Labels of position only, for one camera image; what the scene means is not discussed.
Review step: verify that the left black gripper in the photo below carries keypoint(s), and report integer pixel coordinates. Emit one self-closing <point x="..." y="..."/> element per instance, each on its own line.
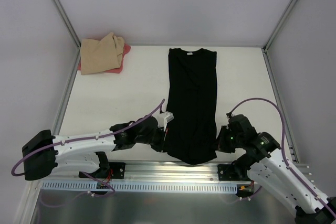
<point x="162" y="138"/>

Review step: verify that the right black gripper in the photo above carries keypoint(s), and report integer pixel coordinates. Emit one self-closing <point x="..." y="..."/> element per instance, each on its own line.
<point x="221" y="140"/>

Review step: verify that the black t shirt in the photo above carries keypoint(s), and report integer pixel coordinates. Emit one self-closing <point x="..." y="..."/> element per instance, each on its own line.
<point x="192" y="100"/>

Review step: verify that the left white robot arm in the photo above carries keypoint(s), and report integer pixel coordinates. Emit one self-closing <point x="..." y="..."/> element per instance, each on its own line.
<point x="47" y="154"/>

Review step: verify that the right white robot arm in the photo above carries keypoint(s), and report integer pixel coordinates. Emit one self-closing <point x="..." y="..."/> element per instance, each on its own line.
<point x="265" y="163"/>

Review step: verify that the red folded t shirt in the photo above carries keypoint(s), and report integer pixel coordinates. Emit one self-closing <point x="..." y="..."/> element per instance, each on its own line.
<point x="104" y="61"/>

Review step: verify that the beige folded t shirt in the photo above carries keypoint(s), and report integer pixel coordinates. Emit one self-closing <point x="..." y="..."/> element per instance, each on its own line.
<point x="90" y="47"/>

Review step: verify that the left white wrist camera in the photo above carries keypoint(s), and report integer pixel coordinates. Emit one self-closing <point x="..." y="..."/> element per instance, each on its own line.
<point x="164" y="118"/>

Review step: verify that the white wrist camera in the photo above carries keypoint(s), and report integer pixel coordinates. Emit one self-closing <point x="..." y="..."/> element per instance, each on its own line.
<point x="229" y="115"/>
<point x="164" y="118"/>

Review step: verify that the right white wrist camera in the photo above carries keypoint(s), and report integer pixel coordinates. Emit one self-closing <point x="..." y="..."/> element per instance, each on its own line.
<point x="229" y="115"/>

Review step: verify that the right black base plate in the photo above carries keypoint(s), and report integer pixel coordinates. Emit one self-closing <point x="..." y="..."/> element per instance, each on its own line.
<point x="231" y="172"/>

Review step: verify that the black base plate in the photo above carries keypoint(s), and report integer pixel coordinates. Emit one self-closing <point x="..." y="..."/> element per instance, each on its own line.
<point x="111" y="170"/>
<point x="231" y="172"/>

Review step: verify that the front aluminium rail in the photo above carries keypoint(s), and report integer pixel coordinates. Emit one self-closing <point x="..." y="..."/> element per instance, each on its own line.
<point x="136" y="171"/>

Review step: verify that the white slotted cable duct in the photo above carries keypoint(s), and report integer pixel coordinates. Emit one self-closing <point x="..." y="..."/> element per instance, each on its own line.
<point x="152" y="187"/>

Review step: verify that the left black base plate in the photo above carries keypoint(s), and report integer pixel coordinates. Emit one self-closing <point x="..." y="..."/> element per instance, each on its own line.
<point x="111" y="170"/>

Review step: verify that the left side aluminium rail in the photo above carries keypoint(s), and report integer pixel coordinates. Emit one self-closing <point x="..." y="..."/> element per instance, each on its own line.
<point x="65" y="93"/>

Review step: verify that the right aluminium frame post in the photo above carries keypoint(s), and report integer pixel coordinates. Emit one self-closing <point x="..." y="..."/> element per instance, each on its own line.
<point x="281" y="22"/>

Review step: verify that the aluminium frame post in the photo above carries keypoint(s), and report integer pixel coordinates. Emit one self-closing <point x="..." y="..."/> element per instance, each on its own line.
<point x="66" y="21"/>
<point x="281" y="22"/>

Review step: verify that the left aluminium frame post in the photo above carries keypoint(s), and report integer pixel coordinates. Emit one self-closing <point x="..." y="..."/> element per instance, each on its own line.
<point x="66" y="21"/>

